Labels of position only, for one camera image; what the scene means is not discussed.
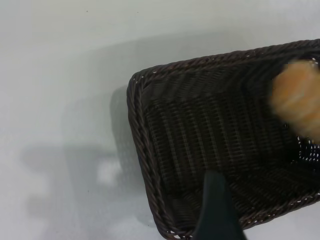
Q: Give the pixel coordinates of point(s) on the black woven wicker basket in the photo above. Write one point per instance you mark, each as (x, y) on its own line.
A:
(212, 125)

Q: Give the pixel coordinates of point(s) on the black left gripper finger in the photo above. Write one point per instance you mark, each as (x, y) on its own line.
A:
(216, 212)

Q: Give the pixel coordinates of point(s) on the ridged golden bread loaf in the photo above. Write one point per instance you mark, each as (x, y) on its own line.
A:
(297, 100)

